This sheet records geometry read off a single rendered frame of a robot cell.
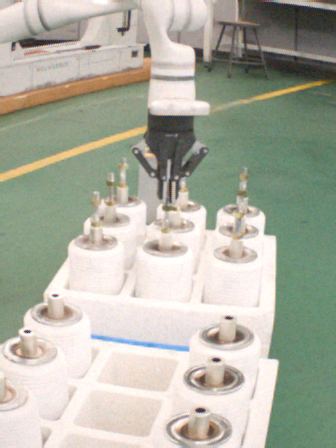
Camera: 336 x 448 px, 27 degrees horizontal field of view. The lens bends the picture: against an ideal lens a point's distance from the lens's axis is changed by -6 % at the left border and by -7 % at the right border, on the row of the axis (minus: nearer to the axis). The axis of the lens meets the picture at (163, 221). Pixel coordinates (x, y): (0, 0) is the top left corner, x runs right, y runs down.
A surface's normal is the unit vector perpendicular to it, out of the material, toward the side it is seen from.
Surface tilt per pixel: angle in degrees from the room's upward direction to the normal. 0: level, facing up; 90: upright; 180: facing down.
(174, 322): 90
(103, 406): 90
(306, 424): 0
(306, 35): 90
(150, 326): 90
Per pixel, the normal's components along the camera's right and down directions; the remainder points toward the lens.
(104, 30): 0.86, 0.20
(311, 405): 0.04, -0.94
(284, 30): -0.51, 0.26
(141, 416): -0.19, 0.31
